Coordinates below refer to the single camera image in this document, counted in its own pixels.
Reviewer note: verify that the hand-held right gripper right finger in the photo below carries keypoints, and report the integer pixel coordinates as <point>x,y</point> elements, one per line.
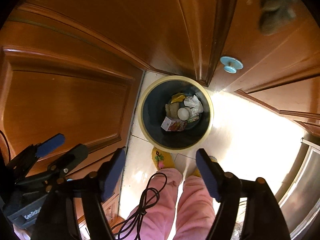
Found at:
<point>208,177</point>

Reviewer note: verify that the white paper cup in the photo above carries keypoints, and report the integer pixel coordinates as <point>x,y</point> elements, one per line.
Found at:
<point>183,113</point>

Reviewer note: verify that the yellow slipper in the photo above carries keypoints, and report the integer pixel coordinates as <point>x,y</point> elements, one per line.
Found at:
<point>162,160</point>
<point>196,173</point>

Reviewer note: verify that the blue cabinet knob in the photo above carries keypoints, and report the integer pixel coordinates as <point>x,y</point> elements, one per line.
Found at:
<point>231,63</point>

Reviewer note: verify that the pink milk carton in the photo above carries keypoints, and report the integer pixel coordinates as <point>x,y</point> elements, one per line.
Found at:
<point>175,125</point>

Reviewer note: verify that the wooden cabinet door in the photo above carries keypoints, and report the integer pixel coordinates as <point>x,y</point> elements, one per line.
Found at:
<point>62,92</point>
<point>270,55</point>
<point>150,17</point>

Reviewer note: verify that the person's leg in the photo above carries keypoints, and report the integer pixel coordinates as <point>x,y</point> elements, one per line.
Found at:
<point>195,205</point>
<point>155,205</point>

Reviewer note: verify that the round trash bin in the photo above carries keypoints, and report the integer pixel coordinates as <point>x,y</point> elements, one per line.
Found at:
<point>155,130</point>

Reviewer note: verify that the person's right leg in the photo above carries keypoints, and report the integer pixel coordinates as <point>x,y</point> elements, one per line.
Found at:
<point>195,205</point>

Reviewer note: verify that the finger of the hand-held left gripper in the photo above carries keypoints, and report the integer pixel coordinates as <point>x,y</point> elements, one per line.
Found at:
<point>50,145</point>
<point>72,156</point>

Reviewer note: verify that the tan loofah scrubber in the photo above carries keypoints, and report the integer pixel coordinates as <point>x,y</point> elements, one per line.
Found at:
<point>171,110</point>

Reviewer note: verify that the person's left leg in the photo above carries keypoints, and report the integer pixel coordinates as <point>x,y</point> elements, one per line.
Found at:
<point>155,205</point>

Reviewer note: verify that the yellow snack bag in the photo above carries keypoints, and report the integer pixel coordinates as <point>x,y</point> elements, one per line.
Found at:
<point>178,97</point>

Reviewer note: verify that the white wrapper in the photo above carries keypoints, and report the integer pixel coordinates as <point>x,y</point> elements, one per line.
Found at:
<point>193,103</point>

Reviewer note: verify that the stainless steel cabinet appliance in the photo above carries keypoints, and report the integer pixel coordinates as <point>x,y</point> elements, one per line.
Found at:
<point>300,192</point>

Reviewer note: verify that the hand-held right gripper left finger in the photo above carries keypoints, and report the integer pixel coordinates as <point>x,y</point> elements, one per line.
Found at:
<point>112,175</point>

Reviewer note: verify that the grey cloth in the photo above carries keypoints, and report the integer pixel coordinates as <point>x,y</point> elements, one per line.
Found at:
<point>275,12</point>

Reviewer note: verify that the green wrapper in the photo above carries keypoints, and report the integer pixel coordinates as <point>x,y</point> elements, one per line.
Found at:
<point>193,118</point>

